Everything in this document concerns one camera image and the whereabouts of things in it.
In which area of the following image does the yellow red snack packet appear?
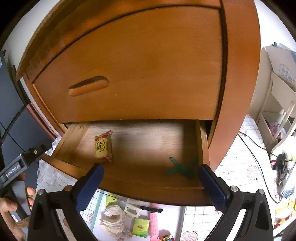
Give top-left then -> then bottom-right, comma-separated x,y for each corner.
94,130 -> 113,164

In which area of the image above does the green tissue pack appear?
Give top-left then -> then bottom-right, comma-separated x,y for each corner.
132,218 -> 149,238
105,195 -> 118,207

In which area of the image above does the green plastic toy figure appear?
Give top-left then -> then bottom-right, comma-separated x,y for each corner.
166,157 -> 199,178

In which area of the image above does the white grid pomegranate mat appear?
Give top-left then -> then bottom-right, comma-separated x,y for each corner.
37,115 -> 279,240

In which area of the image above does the cream plastic clip holder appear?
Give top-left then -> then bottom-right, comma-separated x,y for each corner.
124,203 -> 142,219

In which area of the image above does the colourful plastic block toy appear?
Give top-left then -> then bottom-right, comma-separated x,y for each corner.
161,235 -> 175,241

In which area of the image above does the clear plastic bag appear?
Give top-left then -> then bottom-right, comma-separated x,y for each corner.
37,137 -> 62,188

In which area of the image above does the cream lace fabric bundle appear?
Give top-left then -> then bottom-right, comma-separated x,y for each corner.
99,204 -> 126,238

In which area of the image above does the white side table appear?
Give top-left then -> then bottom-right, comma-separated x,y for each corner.
256,46 -> 295,152

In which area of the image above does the wooden nightstand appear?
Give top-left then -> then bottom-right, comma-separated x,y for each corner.
17,1 -> 260,206

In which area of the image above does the teal rimmed white tray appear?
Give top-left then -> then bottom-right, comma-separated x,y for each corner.
87,190 -> 185,240

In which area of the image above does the pastel braided rope scrunchie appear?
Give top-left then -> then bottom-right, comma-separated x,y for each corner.
116,230 -> 132,241

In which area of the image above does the person's left hand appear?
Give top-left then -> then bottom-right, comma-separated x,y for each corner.
1,187 -> 36,240

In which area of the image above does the wooden drawer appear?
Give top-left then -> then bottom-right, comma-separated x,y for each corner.
34,6 -> 222,123
41,120 -> 211,206

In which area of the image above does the black toy car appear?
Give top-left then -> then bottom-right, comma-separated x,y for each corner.
139,205 -> 163,213

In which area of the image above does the black cable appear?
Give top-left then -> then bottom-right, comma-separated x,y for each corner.
238,131 -> 283,204

